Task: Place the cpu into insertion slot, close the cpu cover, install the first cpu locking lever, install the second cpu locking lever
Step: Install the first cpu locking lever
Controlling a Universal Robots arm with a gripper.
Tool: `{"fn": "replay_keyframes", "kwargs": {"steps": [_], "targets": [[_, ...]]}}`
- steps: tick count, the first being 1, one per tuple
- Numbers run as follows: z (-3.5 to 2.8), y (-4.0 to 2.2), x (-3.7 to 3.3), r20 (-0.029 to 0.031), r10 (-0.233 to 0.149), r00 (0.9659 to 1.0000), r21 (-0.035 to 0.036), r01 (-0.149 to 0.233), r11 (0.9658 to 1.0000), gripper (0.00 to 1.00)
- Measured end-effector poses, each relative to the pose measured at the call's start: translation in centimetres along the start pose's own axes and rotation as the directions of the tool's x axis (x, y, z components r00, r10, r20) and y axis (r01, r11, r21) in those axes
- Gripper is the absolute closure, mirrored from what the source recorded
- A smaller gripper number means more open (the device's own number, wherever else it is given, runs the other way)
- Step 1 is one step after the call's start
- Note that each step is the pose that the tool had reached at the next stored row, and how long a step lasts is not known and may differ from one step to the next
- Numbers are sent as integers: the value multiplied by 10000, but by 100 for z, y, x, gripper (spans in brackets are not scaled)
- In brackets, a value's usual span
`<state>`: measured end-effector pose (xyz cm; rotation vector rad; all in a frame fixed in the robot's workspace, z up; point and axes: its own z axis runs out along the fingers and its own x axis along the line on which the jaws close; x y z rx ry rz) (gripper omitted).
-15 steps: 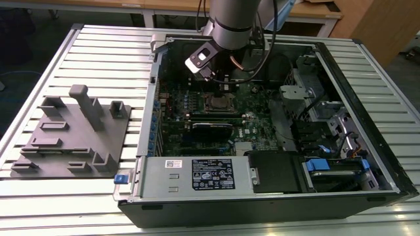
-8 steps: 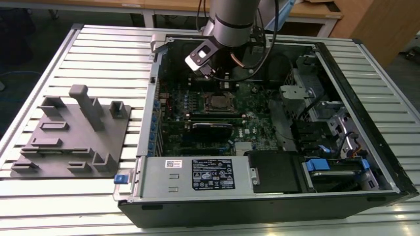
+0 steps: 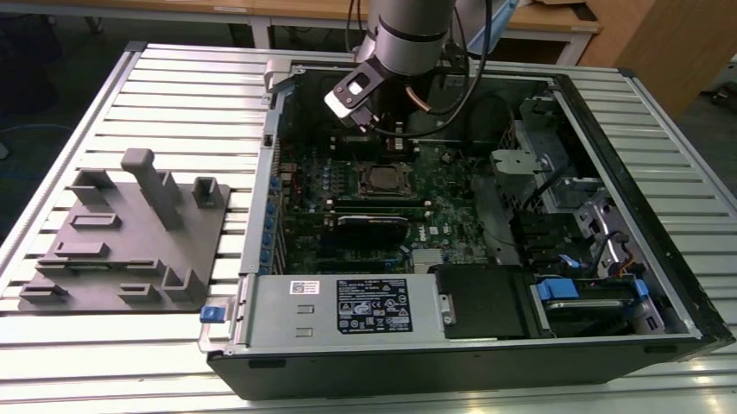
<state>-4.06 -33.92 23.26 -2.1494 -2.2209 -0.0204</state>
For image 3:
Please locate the CPU socket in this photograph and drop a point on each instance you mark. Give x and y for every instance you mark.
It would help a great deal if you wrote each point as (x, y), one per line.
(362, 181)

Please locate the green motherboard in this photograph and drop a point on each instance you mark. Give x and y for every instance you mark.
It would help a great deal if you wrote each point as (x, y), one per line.
(454, 224)

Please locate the black graphics card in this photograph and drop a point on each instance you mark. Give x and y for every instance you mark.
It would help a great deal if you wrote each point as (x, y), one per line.
(368, 233)

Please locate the silver chipset heatsink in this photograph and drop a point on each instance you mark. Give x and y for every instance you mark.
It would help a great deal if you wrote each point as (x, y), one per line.
(428, 257)

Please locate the silver metal drive cage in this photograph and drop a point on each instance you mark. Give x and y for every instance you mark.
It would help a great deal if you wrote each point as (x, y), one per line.
(566, 194)

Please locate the wooden cabinet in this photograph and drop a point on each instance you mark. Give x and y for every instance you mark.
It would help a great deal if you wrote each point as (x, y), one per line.
(673, 43)

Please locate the silver power supply with label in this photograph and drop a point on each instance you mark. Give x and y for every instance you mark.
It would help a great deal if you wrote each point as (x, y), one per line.
(276, 319)

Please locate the grey parts rack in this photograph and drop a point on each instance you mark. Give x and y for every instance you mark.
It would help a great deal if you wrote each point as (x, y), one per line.
(137, 241)

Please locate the hard disk in blue carrier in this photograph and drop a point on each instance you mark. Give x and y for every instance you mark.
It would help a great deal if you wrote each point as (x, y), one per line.
(580, 308)

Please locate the blue case latch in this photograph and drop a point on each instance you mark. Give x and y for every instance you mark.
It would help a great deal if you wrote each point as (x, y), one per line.
(211, 315)

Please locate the black PC case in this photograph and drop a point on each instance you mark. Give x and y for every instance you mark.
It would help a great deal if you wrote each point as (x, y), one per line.
(403, 375)

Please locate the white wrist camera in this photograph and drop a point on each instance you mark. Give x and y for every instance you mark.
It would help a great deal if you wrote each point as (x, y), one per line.
(351, 92)

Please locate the silver metal bracket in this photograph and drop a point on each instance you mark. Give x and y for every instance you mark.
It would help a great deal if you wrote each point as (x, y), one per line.
(515, 161)

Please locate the wooden desk with white frame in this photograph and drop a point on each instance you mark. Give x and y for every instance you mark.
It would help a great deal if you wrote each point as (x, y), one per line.
(552, 21)
(115, 4)

